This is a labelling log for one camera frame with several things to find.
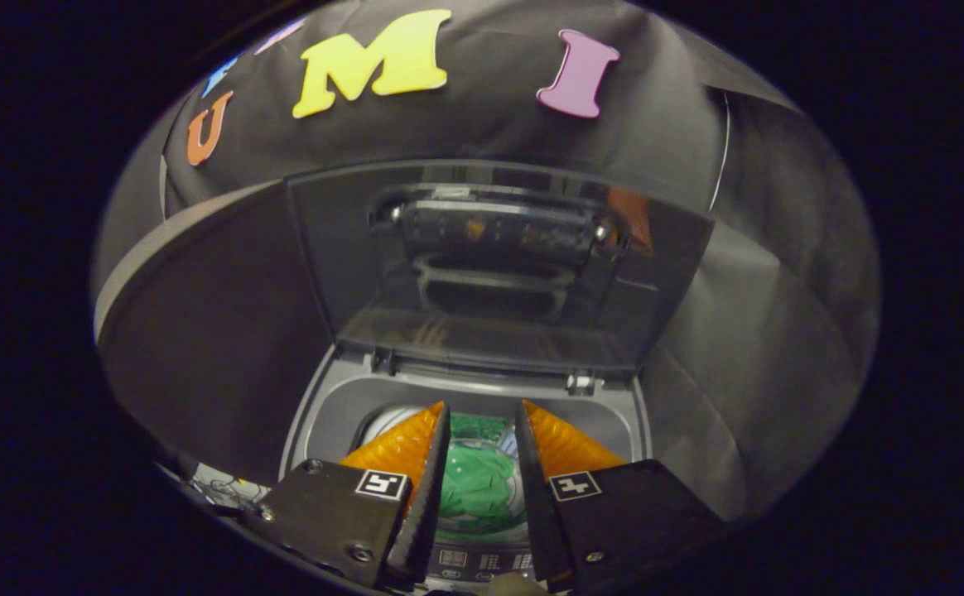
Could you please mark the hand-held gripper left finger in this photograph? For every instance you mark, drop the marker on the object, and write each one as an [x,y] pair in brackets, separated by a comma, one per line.
[428,497]

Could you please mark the grey washing machine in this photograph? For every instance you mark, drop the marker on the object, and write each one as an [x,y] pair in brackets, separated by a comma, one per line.
[333,414]

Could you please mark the green polo shirt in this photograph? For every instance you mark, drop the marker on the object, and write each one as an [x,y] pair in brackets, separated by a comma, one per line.
[474,488]

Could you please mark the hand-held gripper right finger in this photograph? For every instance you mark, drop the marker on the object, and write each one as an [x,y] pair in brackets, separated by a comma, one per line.
[536,497]

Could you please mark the beige cabinet with brown top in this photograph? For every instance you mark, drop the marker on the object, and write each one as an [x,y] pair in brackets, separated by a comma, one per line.
[217,331]

